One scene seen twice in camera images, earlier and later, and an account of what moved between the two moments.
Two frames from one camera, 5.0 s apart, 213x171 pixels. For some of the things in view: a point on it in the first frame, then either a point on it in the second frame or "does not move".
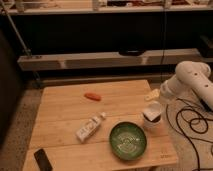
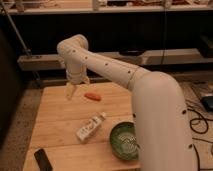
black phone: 42,160 does not move
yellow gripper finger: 153,94 to 69,90
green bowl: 128,141 does not move
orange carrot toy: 92,96 does not move
